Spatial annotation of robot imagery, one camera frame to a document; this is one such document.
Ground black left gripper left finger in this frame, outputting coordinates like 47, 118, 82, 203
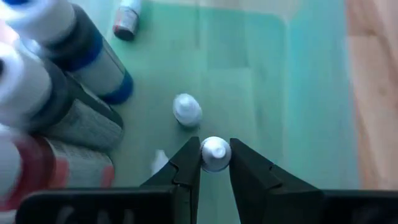
15, 136, 202, 224

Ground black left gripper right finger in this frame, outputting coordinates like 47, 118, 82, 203
229, 138, 398, 224

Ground small white-capped food coloring bottle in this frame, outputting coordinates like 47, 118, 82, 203
200, 136, 233, 174
172, 93, 203, 128
150, 149, 170, 177

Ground large dark food coloring bottle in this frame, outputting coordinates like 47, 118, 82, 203
0, 40, 125, 153

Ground large red food coloring bottle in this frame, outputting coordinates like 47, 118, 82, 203
0, 124, 116, 215

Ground large blue food coloring bottle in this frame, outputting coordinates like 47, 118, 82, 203
0, 0, 135, 105

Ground small red food coloring bottle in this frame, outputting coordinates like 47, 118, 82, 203
112, 0, 143, 42

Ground green translucent plastic tray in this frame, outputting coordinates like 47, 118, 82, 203
70, 0, 361, 224

